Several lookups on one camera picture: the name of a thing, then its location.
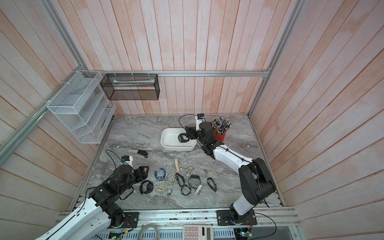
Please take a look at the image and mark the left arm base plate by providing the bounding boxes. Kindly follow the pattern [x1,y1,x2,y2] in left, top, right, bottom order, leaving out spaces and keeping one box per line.
[111,212,140,229]

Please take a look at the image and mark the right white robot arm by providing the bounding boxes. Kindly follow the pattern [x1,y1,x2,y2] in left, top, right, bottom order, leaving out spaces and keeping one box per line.
[185,122,277,219]

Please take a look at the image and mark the black chunky watch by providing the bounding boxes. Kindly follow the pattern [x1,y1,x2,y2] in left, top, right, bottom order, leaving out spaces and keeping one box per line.
[140,180,154,195]

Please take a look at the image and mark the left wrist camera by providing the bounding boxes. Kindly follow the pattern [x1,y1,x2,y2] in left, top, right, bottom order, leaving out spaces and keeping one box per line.
[121,155,133,167]

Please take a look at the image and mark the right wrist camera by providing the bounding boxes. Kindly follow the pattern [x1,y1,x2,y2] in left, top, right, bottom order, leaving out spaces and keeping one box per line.
[196,114,206,131]

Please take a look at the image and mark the silver metal watch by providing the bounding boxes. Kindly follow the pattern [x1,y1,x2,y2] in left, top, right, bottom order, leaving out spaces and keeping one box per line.
[164,189,173,204]

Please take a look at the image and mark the red pen cup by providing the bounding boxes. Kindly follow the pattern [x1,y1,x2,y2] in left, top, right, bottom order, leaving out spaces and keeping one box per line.
[214,132,226,143]

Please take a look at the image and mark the blue transparent watch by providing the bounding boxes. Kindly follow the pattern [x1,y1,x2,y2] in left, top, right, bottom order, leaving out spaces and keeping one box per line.
[155,168,167,182]

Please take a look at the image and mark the bundle of pens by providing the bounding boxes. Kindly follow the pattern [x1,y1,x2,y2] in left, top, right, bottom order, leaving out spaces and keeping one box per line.
[213,117,232,135]

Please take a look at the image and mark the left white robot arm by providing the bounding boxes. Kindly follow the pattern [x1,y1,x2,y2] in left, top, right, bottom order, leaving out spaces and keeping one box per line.
[38,165,149,240]

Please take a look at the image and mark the white small watch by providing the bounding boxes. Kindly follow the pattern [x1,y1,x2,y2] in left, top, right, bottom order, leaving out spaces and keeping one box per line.
[195,185,203,195]

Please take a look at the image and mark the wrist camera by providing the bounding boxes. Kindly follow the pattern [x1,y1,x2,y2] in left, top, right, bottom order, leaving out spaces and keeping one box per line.
[121,155,133,167]
[196,114,206,131]

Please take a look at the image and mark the small black watch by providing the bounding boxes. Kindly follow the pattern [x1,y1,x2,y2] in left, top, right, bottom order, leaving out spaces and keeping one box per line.
[181,185,192,196]

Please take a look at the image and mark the black round watch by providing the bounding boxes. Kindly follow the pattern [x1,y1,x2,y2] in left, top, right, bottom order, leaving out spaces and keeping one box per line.
[188,175,201,190]

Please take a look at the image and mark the white wire mesh shelf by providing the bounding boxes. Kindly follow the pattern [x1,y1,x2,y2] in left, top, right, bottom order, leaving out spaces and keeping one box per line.
[48,71,116,144]

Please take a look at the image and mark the white plastic storage box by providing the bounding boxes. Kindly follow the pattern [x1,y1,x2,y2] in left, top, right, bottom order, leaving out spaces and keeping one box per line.
[161,128,197,151]

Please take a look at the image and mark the grey cable loop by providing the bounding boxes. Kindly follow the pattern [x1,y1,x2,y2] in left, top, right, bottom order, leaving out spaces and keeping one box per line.
[137,223,161,240]

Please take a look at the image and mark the gold metal watch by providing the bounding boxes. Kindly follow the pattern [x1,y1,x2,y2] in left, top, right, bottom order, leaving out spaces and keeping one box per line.
[185,167,194,178]

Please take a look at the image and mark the beige stapler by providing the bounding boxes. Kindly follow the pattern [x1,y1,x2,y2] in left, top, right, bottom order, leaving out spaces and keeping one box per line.
[128,149,149,159]

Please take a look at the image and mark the tan band watch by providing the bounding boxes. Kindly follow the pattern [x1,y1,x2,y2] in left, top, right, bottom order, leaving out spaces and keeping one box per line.
[165,173,175,185]

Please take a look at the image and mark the black mesh wall basket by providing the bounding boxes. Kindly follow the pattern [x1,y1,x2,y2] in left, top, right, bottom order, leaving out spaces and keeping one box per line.
[101,73,160,101]

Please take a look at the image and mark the white calculator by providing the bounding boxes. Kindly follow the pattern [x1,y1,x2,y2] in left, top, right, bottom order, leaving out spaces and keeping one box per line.
[182,225,214,240]

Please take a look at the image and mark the black strap watch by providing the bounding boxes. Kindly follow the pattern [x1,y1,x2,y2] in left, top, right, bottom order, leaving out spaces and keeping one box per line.
[175,173,185,188]

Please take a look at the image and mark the beige band watch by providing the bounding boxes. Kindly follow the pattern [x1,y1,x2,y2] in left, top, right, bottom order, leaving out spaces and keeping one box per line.
[156,181,168,193]

